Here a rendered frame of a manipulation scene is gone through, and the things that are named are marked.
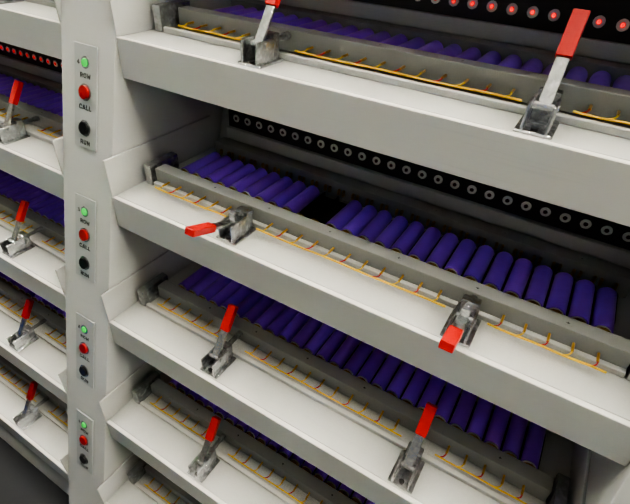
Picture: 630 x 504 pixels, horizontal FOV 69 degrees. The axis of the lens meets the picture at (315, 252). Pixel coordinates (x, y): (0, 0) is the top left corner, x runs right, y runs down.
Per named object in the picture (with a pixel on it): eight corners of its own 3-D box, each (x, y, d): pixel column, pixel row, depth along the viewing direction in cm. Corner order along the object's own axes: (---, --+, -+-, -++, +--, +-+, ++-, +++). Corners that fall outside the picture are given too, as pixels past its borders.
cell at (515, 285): (529, 274, 50) (517, 309, 46) (512, 268, 51) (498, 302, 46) (535, 261, 49) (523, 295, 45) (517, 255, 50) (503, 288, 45)
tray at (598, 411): (625, 467, 38) (688, 397, 32) (118, 226, 61) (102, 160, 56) (633, 321, 52) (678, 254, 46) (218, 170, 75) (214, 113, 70)
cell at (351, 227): (363, 215, 58) (338, 239, 53) (364, 202, 57) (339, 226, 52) (376, 220, 57) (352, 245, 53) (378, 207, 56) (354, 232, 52)
